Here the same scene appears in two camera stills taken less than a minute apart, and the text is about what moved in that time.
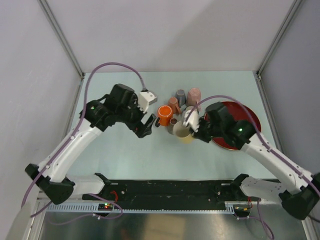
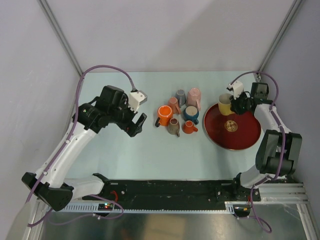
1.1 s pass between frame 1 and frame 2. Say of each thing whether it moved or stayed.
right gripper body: moved
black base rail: stayed
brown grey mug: stayed
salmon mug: stayed
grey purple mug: stayed
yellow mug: moved
